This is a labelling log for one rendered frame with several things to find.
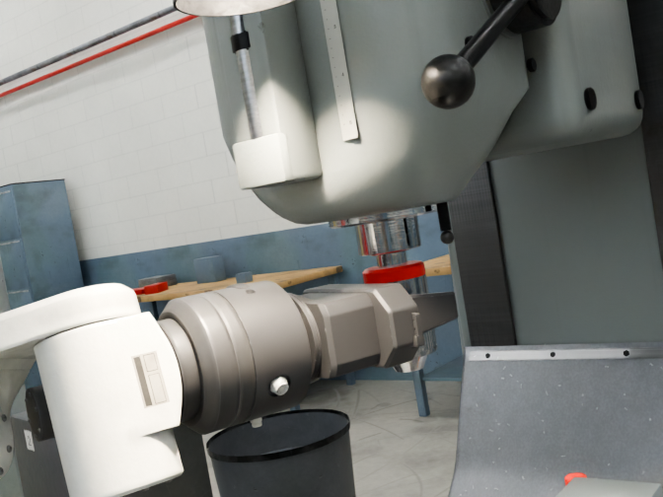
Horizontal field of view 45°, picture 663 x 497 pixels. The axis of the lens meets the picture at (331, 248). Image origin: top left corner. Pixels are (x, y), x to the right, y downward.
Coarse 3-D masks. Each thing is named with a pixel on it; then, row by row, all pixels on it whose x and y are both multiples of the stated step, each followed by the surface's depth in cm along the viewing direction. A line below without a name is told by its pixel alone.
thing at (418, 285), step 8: (408, 280) 58; (416, 280) 58; (424, 280) 59; (408, 288) 58; (416, 288) 58; (424, 288) 59; (424, 336) 59; (432, 336) 59; (424, 344) 58; (432, 344) 59; (416, 352) 58; (424, 352) 58; (432, 352) 59
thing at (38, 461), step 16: (16, 416) 89; (16, 432) 89; (32, 432) 85; (176, 432) 80; (192, 432) 81; (16, 448) 90; (32, 448) 86; (48, 448) 82; (192, 448) 81; (32, 464) 87; (48, 464) 83; (192, 464) 81; (32, 480) 88; (48, 480) 84; (64, 480) 80; (176, 480) 80; (192, 480) 81; (208, 480) 82; (32, 496) 89; (48, 496) 85; (64, 496) 81; (128, 496) 76; (144, 496) 77; (160, 496) 78; (176, 496) 80; (192, 496) 81; (208, 496) 82
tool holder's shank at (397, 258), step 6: (396, 252) 59; (402, 252) 59; (378, 258) 60; (384, 258) 59; (390, 258) 59; (396, 258) 59; (402, 258) 59; (378, 264) 60; (384, 264) 59; (390, 264) 59; (396, 264) 59; (402, 264) 59
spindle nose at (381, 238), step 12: (360, 228) 59; (372, 228) 58; (384, 228) 58; (396, 228) 58; (408, 228) 58; (360, 240) 59; (372, 240) 58; (384, 240) 58; (396, 240) 58; (408, 240) 58; (360, 252) 59; (372, 252) 58; (384, 252) 58
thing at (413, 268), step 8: (408, 264) 58; (416, 264) 59; (368, 272) 59; (376, 272) 58; (384, 272) 58; (392, 272) 58; (400, 272) 58; (408, 272) 58; (416, 272) 58; (424, 272) 59; (368, 280) 59; (376, 280) 58; (384, 280) 58; (392, 280) 58; (400, 280) 58
